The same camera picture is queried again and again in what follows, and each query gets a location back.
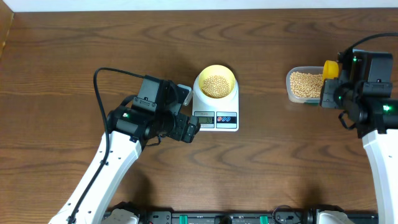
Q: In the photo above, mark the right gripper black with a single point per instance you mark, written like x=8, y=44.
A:
x=326, y=99

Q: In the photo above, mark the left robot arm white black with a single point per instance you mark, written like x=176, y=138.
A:
x=154, y=112

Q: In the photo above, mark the pile of soybeans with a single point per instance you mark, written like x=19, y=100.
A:
x=306, y=85

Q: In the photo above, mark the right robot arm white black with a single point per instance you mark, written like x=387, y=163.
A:
x=361, y=88

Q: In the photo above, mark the clear plastic bean container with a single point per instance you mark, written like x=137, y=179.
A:
x=292, y=97

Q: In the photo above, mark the white digital kitchen scale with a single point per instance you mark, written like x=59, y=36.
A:
x=216, y=114

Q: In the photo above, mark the yellow measuring scoop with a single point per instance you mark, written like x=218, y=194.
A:
x=330, y=70

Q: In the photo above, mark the soybeans in yellow bowl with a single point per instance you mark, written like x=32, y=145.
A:
x=216, y=86

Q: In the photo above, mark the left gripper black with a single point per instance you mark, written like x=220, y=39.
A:
x=178, y=132

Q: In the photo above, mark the yellow plastic bowl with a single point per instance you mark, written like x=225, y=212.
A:
x=217, y=70

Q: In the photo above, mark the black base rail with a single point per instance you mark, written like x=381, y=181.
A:
x=165, y=217

